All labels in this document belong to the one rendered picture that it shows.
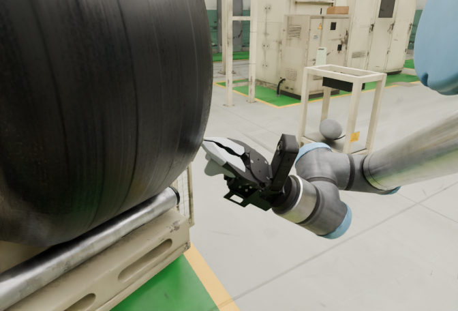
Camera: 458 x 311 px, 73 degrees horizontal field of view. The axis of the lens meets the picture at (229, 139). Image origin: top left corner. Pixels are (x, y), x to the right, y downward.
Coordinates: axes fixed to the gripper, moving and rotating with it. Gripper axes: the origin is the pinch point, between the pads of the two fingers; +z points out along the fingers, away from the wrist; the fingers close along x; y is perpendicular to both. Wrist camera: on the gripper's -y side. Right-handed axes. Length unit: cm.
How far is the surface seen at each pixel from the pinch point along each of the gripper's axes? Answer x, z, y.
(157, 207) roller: -4.4, -0.1, 16.3
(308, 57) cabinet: 382, -204, 66
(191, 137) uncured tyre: -6.0, 5.4, -3.7
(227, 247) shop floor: 51, -82, 100
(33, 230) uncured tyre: -19.0, 17.4, 10.0
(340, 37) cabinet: 422, -240, 22
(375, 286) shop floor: 26, -134, 48
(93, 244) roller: -13.9, 8.4, 18.5
